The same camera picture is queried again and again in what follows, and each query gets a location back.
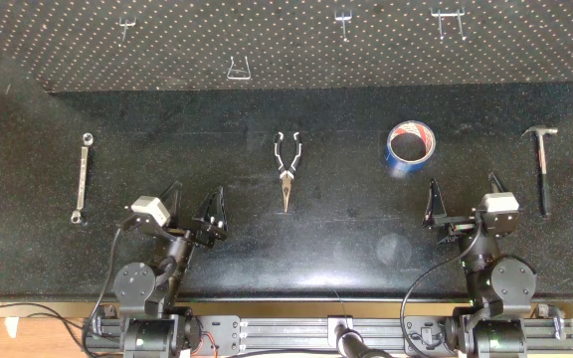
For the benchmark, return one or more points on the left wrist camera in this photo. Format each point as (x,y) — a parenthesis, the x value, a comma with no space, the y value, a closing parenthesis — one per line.
(149,209)

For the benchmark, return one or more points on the metal hook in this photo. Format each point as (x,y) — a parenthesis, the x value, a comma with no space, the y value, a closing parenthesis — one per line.
(125,32)
(239,77)
(448,14)
(343,27)

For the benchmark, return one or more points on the mounting rail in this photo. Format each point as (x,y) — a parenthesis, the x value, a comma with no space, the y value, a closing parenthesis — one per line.
(286,335)

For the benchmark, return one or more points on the roll of blue tape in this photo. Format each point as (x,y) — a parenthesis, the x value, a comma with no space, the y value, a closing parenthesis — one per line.
(395,161)

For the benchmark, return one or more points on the hammer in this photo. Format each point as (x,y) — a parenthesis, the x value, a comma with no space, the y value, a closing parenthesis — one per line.
(544,189)

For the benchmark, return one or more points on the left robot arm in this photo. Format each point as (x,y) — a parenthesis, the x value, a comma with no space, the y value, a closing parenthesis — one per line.
(134,286)

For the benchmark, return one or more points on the pliers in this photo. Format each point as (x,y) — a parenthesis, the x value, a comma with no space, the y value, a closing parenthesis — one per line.
(286,191)

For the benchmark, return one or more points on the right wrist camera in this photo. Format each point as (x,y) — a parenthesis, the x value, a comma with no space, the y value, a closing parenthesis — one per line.
(499,201)

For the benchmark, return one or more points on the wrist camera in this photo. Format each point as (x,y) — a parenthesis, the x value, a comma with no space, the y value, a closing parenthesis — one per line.
(149,209)
(499,201)

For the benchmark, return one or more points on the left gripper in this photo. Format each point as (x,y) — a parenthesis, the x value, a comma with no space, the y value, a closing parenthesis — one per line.
(202,233)

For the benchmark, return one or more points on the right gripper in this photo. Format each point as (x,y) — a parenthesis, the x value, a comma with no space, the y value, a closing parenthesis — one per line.
(498,224)

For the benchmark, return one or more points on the black pegboard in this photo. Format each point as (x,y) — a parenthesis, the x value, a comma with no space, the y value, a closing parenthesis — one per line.
(286,45)

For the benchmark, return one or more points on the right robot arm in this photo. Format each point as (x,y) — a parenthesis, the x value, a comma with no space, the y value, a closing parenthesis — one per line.
(513,286)

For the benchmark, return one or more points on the wrench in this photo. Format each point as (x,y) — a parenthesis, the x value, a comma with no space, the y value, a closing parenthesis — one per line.
(83,174)

